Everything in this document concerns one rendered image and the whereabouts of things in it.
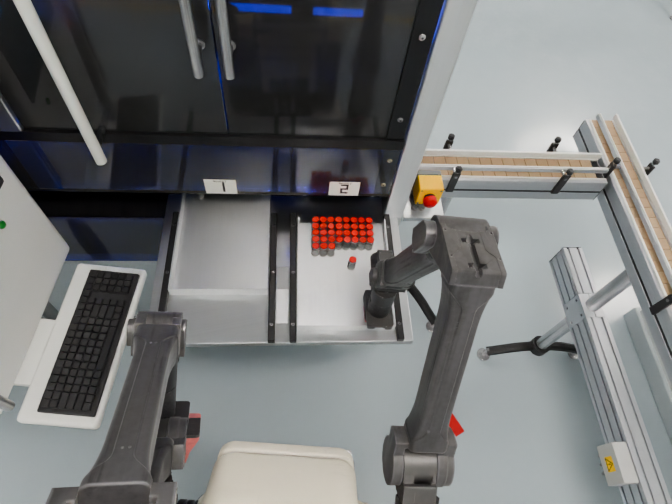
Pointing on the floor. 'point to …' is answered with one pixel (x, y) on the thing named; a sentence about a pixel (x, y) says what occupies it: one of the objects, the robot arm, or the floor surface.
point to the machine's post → (429, 99)
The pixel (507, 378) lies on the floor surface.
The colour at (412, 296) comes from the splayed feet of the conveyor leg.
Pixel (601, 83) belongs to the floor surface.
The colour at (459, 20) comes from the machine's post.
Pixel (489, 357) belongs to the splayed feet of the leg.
